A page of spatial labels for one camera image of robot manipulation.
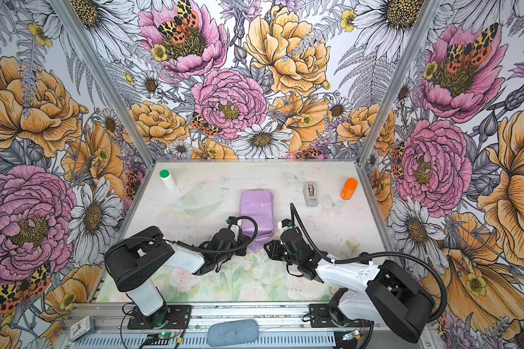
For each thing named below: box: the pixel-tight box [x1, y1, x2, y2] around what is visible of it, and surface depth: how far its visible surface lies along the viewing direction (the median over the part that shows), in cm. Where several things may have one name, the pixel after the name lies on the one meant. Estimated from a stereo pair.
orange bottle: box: [340, 177, 359, 200], surface depth 104 cm
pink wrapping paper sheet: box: [240, 189, 276, 254], surface depth 96 cm
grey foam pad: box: [207, 319, 259, 347], surface depth 70 cm
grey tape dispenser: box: [302, 181, 319, 208], surface depth 107 cm
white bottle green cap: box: [159, 168, 177, 191], surface depth 107 cm
